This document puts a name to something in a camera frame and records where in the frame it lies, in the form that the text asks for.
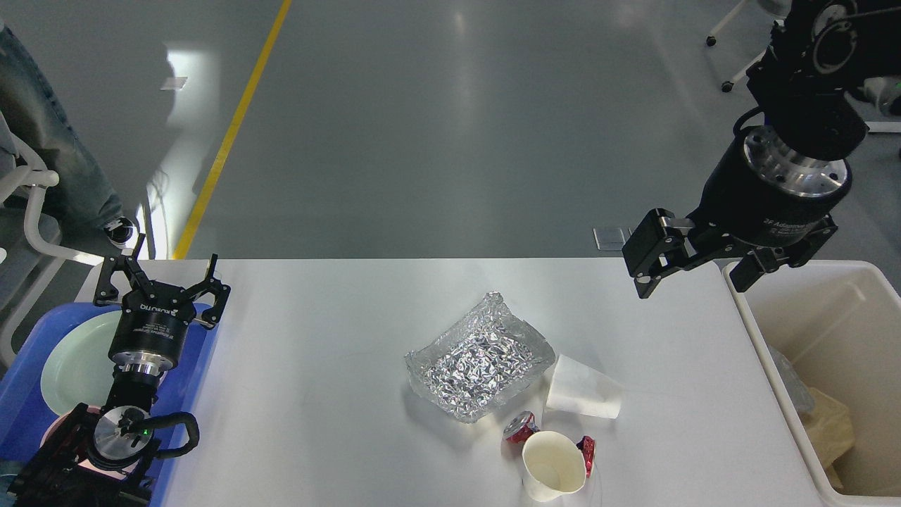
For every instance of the person in grey sweater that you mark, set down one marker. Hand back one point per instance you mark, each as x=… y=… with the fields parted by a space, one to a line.
x=84 y=196

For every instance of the beige waste bin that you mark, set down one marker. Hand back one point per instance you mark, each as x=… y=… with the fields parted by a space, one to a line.
x=838 y=323

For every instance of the white paper cup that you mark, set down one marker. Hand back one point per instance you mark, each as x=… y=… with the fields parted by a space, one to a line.
x=553 y=466

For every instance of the red foil wrapper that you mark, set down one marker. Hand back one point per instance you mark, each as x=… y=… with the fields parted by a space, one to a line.
x=524 y=425

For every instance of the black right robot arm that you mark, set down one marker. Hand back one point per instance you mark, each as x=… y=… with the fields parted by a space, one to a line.
x=821 y=51

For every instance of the white office chair right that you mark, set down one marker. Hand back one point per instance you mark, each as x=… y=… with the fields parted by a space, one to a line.
x=735 y=36

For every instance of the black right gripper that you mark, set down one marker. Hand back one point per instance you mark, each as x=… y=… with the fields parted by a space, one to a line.
x=762 y=192

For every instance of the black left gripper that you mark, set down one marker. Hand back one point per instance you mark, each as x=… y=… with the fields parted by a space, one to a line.
x=154 y=322

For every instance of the blue plastic tray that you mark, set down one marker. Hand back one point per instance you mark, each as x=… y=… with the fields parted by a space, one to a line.
x=26 y=416

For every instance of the pink mug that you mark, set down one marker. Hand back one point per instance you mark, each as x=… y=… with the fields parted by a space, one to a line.
x=60 y=422

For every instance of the brown paper bag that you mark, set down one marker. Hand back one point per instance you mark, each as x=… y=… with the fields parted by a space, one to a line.
x=829 y=428

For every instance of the light green plate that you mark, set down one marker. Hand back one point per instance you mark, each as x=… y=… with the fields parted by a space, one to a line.
x=79 y=370

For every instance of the white napkin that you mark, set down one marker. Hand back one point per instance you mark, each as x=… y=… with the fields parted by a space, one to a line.
x=579 y=389

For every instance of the aluminium foil tray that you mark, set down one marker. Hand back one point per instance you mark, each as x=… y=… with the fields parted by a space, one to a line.
x=481 y=362

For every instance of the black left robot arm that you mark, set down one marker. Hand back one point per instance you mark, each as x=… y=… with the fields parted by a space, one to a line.
x=102 y=457

